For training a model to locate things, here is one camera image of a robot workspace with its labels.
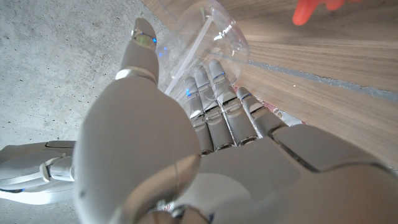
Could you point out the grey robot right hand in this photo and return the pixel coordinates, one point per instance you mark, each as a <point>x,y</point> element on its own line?
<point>31,168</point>

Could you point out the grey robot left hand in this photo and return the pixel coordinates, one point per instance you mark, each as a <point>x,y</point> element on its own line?
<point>140,140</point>

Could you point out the clear plastic dispenser bottle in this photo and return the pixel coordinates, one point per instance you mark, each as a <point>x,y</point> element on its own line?
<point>224,21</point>

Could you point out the red spiky stress ball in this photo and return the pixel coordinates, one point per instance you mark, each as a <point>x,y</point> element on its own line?
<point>303,12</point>

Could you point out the grey tape outline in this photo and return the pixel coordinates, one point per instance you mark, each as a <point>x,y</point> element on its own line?
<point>326,82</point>

